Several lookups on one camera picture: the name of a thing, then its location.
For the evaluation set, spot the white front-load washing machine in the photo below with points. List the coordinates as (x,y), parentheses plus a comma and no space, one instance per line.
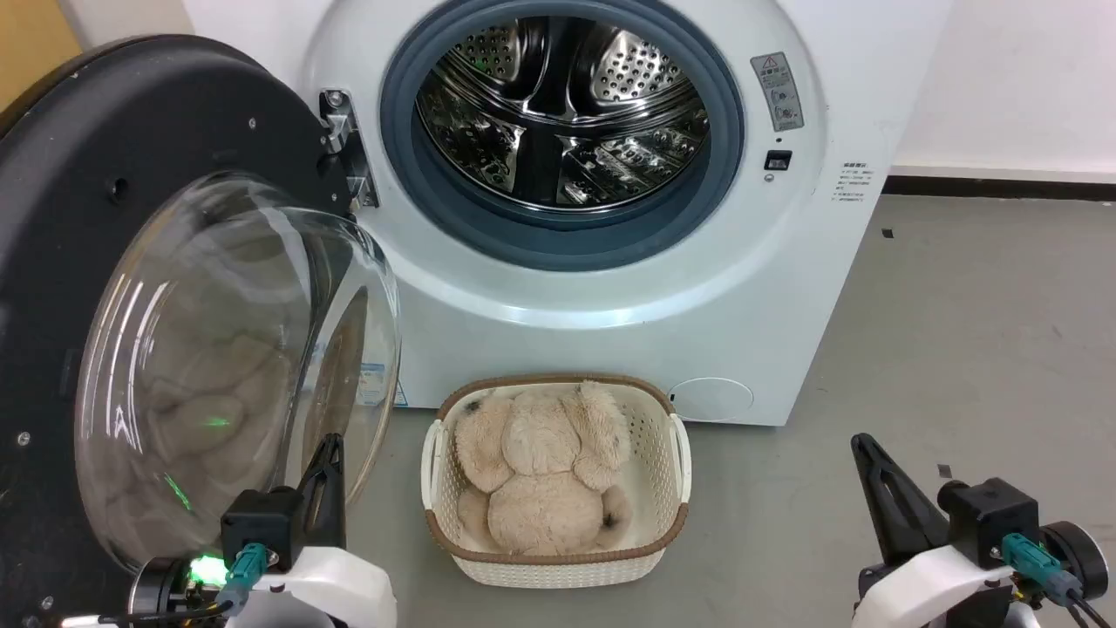
(610,349)

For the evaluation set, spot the black round washer door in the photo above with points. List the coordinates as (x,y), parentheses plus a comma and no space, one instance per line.
(70,174)

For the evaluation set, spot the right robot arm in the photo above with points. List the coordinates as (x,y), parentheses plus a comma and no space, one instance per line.
(1081,558)

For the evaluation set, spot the beige plush teddy bear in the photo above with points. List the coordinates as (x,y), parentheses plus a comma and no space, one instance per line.
(540,488)

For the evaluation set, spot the steel perforated washer drum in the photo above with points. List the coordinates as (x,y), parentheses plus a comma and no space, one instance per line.
(558,105)

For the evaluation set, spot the white plastic laundry basket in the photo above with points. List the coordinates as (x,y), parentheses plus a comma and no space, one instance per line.
(656,471)

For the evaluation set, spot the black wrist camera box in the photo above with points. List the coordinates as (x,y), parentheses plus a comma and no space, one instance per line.
(260,519)
(990,515)

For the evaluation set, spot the grey warning label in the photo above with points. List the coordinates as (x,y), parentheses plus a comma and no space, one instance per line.
(778,92)

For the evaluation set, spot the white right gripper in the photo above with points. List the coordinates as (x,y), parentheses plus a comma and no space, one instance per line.
(933,593)

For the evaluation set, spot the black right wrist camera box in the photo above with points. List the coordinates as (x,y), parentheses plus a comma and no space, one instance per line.
(990,515)

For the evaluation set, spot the blue white energy sticker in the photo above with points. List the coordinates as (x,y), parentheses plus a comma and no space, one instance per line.
(397,392)

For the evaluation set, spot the black wall baseboard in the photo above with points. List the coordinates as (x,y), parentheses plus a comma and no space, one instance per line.
(1003,187)

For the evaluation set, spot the metal door hinge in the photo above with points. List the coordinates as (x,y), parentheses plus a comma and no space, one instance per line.
(342,131)

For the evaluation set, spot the black door latch socket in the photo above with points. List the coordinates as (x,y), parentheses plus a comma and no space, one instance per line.
(778,160)

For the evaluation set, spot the round white filter cover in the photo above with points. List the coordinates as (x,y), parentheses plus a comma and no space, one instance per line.
(711,399)

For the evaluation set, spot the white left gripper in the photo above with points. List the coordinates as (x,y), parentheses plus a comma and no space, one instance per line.
(340,589)

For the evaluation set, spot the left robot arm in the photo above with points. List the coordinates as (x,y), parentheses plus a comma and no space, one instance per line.
(161,593)

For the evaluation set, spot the yellow wooden panel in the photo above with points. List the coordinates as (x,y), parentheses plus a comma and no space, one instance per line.
(30,44)

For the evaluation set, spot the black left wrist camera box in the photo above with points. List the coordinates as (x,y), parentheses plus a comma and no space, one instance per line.
(260,519)

